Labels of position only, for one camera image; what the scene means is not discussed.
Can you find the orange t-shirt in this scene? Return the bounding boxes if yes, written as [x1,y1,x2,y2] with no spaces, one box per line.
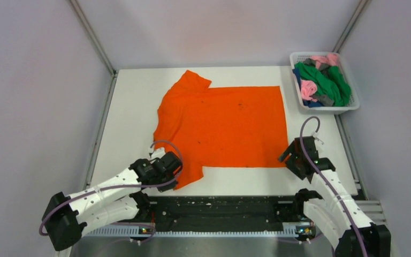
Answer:
[154,70,288,188]

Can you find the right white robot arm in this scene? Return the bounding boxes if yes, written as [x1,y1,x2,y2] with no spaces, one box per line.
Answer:
[279,137,391,256]

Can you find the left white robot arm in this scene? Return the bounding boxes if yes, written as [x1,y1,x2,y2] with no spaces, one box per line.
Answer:
[39,147,183,251]

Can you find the blue t-shirt in basket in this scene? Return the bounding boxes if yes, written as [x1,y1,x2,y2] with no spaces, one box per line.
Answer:
[292,68,323,108]

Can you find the grey t-shirt in basket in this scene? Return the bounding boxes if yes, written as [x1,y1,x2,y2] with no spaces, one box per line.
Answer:
[301,58,334,107]

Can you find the pink t-shirt in basket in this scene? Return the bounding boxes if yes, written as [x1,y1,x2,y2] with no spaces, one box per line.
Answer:
[295,53,342,107]

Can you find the green t-shirt in basket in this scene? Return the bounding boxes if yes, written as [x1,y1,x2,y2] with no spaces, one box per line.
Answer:
[294,62,352,107]

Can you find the white plastic laundry basket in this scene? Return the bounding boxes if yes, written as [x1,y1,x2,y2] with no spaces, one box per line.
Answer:
[290,51,360,115]

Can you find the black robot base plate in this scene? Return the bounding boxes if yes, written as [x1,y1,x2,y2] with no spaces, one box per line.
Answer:
[116,193,329,233]

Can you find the grey slotted cable duct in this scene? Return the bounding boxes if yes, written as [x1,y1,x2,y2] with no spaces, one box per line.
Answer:
[86,222,315,238]

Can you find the aluminium frame rail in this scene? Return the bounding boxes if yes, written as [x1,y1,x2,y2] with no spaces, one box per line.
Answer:
[356,200,387,225]

